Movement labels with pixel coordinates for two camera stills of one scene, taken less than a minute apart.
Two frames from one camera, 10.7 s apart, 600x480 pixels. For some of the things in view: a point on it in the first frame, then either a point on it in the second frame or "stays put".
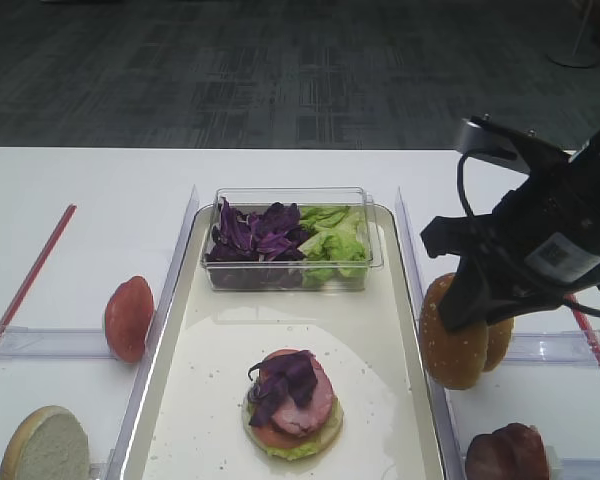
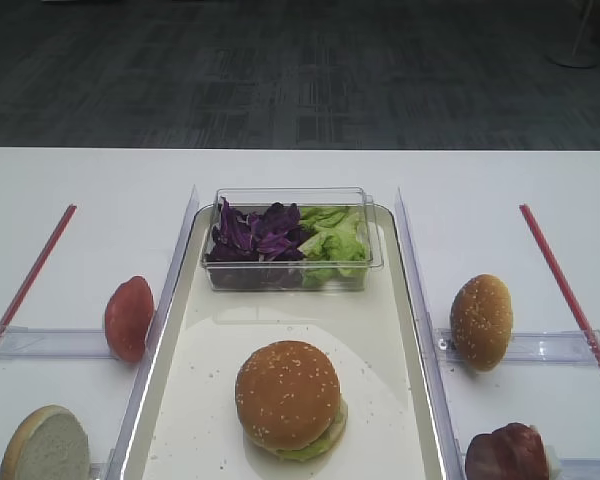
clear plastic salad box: [292, 239] stays put
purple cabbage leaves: [272, 234] stays put
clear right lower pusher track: [581, 468] stays put
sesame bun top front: [455, 359] → [287, 393]
